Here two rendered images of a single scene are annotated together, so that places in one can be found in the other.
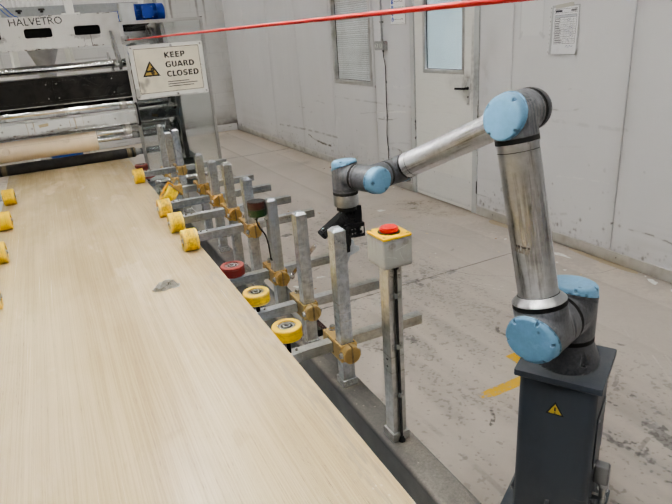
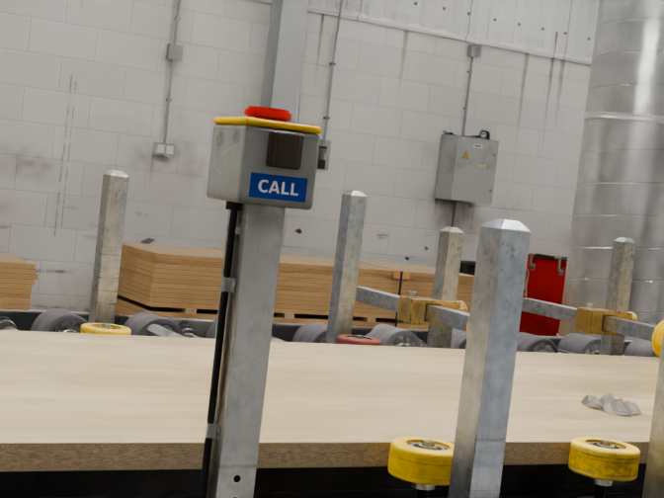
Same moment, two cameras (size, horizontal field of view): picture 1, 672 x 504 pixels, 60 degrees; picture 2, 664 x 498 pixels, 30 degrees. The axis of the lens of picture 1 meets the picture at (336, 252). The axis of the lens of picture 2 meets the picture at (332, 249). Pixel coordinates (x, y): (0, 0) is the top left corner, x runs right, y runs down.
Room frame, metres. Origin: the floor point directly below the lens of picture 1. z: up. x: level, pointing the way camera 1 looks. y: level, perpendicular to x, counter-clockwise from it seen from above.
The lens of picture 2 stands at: (1.12, -1.17, 1.18)
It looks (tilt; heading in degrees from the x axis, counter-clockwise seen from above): 3 degrees down; 86
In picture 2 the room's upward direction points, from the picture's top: 6 degrees clockwise
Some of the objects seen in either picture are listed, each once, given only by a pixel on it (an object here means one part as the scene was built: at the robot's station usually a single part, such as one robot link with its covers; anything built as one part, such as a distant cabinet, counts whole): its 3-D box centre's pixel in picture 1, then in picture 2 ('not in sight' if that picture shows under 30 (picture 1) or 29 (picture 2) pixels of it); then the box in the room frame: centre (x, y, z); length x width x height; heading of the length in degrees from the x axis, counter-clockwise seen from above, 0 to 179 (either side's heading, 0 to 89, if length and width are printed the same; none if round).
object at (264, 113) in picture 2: (388, 230); (267, 119); (1.13, -0.11, 1.22); 0.04 x 0.04 x 0.02
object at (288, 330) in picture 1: (288, 342); (422, 492); (1.35, 0.14, 0.85); 0.08 x 0.08 x 0.11
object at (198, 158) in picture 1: (205, 201); not in sight; (2.73, 0.62, 0.88); 0.03 x 0.03 x 0.48; 25
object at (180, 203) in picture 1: (218, 196); not in sight; (2.55, 0.51, 0.95); 0.50 x 0.04 x 0.04; 115
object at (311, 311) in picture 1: (305, 305); not in sight; (1.62, 0.11, 0.82); 0.13 x 0.06 x 0.05; 25
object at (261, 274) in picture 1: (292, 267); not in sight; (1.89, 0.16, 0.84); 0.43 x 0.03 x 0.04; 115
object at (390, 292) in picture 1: (394, 354); (227, 464); (1.13, -0.11, 0.93); 0.05 x 0.04 x 0.45; 25
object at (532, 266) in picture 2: not in sight; (571, 307); (3.79, 8.50, 0.41); 0.76 x 0.48 x 0.81; 33
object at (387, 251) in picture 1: (389, 248); (262, 166); (1.13, -0.11, 1.18); 0.07 x 0.07 x 0.08; 25
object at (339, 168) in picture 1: (345, 176); not in sight; (1.98, -0.05, 1.14); 0.10 x 0.09 x 0.12; 44
